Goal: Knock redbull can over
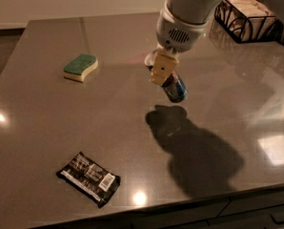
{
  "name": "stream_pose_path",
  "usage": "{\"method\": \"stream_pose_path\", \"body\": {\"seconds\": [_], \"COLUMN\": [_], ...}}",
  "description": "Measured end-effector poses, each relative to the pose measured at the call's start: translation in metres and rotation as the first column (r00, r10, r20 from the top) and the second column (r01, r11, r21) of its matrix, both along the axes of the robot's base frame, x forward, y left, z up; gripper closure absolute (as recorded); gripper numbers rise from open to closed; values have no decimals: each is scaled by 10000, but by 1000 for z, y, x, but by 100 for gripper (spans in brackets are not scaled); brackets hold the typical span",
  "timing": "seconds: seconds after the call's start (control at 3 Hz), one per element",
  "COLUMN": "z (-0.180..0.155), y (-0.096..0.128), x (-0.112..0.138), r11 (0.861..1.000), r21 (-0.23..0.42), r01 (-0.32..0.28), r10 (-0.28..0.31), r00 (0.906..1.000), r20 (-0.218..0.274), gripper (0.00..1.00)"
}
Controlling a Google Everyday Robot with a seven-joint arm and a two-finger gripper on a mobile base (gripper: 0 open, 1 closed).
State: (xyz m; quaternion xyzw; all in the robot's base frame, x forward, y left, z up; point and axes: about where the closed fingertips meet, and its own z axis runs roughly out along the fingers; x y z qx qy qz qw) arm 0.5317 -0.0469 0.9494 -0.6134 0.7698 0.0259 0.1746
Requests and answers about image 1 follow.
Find black snack wrapper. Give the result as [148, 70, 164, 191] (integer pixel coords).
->
[56, 152, 121, 208]

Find dark cabinet drawer front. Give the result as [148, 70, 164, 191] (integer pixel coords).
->
[129, 188, 284, 229]

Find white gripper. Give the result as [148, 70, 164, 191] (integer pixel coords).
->
[144, 1, 209, 86]

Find green yellow sponge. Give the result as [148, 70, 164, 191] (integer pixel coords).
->
[63, 53, 98, 82]

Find black wire basket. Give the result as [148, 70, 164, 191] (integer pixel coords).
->
[213, 0, 284, 44]

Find white napkins in basket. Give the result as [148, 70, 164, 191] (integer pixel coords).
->
[218, 0, 280, 40]

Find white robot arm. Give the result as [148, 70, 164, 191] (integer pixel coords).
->
[145, 0, 284, 86]

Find blue silver redbull can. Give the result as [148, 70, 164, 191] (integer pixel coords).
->
[162, 73, 188, 103]

